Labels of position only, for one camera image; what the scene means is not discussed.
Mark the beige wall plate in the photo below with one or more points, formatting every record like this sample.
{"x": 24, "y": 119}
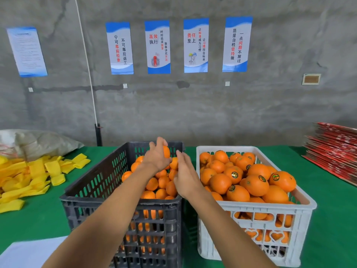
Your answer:
{"x": 311, "y": 79}

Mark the white notice with blue border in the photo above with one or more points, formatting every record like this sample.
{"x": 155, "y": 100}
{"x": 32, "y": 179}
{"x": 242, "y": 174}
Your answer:
{"x": 27, "y": 51}

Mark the heap of labelled oranges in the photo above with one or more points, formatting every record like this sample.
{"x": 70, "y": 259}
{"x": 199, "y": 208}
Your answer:
{"x": 256, "y": 185}

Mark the person's right hand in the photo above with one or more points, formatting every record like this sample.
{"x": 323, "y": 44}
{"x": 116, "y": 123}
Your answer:
{"x": 187, "y": 181}

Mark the person's left hand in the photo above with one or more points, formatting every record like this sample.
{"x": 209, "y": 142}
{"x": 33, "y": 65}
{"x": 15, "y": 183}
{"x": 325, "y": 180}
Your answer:
{"x": 156, "y": 158}

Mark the black plastic crate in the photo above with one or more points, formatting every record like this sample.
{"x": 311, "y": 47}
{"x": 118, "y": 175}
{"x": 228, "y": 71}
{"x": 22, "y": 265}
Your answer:
{"x": 78, "y": 203}

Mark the stack of red cardboard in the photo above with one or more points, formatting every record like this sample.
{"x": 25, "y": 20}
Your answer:
{"x": 334, "y": 153}

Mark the white pole with black base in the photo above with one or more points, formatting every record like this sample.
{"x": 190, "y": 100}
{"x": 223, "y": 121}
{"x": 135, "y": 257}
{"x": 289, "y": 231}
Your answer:
{"x": 86, "y": 64}

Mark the beige woven sack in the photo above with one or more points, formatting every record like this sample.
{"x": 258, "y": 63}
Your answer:
{"x": 39, "y": 143}

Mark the white plastic crate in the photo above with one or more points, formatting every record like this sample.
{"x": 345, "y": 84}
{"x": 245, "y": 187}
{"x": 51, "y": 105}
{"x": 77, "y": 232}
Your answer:
{"x": 304, "y": 212}

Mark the person's left forearm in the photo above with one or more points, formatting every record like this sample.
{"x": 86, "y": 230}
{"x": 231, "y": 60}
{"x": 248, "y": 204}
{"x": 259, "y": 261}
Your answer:
{"x": 97, "y": 226}

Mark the green felt table cover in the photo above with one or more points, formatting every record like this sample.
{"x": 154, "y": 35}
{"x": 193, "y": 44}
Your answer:
{"x": 329, "y": 231}

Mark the white printed paper sheet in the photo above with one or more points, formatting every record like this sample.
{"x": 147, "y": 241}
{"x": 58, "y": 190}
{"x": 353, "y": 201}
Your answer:
{"x": 28, "y": 254}

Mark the person's right forearm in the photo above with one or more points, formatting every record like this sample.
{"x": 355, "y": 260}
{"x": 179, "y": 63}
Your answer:
{"x": 231, "y": 234}

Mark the single orange fruit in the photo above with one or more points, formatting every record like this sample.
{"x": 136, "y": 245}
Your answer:
{"x": 167, "y": 151}

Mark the blue white wall poster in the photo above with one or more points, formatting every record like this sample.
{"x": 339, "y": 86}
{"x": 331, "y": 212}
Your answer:
{"x": 237, "y": 44}
{"x": 158, "y": 47}
{"x": 120, "y": 48}
{"x": 196, "y": 45}

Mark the pile of yellow bags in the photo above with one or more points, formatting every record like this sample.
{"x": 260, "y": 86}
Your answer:
{"x": 25, "y": 178}

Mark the pile of oranges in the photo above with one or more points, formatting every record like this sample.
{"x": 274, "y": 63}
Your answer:
{"x": 151, "y": 184}

